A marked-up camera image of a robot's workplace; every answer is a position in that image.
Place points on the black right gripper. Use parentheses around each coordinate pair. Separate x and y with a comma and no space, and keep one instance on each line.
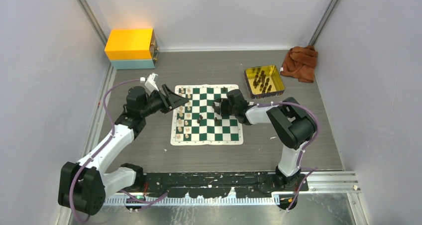
(221,110)

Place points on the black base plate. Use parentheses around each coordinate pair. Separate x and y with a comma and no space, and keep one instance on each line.
(216,184)

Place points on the yellow and teal box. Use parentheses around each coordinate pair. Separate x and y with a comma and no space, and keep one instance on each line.
(129,49)

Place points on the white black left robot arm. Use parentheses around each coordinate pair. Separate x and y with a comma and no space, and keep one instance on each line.
(85,185)

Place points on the brown crumpled cloth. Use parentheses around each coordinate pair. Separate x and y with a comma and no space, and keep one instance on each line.
(300,63)

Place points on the gold metal tin tray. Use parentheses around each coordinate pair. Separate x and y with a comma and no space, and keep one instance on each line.
(264,82)

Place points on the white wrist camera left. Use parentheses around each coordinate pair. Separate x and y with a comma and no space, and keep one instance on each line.
(150,82)

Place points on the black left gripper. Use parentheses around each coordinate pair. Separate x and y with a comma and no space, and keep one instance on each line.
(170,100)

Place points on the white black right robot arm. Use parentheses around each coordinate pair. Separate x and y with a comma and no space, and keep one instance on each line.
(294,125)

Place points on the aluminium frame rail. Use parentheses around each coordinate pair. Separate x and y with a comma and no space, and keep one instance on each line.
(318,183)

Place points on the green white chess mat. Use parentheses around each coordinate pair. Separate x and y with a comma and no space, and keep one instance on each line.
(186,131)

